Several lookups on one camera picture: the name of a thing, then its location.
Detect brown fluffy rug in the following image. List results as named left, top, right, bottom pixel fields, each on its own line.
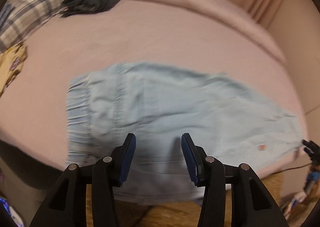
left=86, top=172, right=286, bottom=227

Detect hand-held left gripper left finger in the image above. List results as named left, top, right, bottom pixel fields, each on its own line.
left=29, top=133, right=136, bottom=227

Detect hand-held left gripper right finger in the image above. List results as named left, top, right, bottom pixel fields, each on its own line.
left=181, top=133, right=288, bottom=227

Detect pink folded duvet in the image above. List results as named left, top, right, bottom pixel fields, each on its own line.
left=40, top=0, right=287, bottom=64

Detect plaid pillow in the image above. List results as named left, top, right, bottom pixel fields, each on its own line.
left=0, top=0, right=73, bottom=53

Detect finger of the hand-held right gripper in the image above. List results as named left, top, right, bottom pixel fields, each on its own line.
left=302, top=139, right=320, bottom=168

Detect light blue denim pants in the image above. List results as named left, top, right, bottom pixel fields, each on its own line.
left=65, top=62, right=304, bottom=206

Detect pink bed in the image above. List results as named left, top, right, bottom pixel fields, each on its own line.
left=0, top=0, right=310, bottom=182

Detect yellow printed cloth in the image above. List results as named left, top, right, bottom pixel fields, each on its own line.
left=0, top=43, right=28, bottom=98

